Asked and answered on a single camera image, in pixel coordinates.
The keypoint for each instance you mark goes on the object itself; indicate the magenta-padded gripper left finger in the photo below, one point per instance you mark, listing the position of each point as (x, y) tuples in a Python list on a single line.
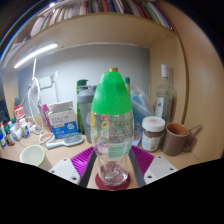
[(81, 160)]

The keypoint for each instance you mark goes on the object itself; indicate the white and blue carton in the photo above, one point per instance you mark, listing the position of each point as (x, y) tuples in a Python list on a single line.
[(63, 121)]

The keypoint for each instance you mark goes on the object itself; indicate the clear bottle with green cap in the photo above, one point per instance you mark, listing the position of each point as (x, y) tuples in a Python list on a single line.
[(111, 96)]

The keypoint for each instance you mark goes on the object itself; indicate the white LED light bar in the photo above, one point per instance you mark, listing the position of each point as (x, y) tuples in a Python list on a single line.
[(35, 55)]

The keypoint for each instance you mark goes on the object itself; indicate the white mug with green rim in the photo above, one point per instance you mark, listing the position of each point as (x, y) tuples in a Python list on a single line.
[(31, 156)]

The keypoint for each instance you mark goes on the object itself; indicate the light blue hairbrush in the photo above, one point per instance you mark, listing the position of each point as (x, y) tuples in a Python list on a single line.
[(68, 140)]

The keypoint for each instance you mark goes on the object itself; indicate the wooden shelf unit with books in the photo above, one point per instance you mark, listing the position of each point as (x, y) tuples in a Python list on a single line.
[(166, 46)]

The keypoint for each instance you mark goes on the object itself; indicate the clear glass bottle white cap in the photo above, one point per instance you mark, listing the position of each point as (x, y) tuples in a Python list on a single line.
[(164, 100)]

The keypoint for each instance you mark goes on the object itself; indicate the brown jar with white lid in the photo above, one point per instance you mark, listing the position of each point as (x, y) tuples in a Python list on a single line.
[(152, 133)]

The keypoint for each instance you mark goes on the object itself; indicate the tall green bottle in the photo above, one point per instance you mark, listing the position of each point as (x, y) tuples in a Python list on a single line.
[(81, 83)]

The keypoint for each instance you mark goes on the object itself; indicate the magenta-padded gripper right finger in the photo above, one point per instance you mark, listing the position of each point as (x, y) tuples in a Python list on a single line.
[(145, 160)]

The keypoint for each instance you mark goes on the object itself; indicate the white power adapter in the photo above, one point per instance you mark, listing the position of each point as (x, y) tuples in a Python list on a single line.
[(36, 129)]

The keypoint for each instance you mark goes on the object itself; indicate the flat round red coaster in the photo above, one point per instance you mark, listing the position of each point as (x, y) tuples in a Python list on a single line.
[(100, 185)]

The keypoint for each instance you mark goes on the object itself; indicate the brown mug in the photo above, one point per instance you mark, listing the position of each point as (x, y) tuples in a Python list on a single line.
[(175, 140)]

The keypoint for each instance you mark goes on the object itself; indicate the white wall socket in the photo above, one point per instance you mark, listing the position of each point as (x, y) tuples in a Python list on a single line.
[(46, 81)]

